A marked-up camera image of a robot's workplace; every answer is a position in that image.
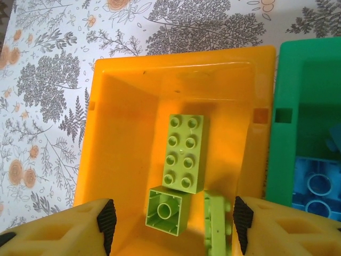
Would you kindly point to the floral tablecloth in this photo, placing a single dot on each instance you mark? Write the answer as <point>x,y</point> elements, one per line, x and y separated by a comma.
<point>53,80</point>

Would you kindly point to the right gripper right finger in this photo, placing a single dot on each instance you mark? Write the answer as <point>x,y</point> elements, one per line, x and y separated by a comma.
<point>293,234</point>

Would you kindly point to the blue lego brick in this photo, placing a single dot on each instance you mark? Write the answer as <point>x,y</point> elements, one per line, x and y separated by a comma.
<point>303,176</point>

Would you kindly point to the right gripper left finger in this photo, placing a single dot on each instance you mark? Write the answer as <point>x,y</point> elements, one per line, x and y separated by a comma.
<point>53,234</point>

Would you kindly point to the small square lime lego brick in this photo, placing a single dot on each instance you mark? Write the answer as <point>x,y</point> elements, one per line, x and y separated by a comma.
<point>183,210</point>

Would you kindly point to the orange plastic bin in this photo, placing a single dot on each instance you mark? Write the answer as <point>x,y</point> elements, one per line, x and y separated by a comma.
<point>128,133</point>

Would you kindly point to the green plastic bin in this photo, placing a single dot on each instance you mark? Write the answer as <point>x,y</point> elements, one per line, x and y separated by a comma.
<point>285,160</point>

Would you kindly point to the long lime green lego brick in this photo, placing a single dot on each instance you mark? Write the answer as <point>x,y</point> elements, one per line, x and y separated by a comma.
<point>183,154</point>

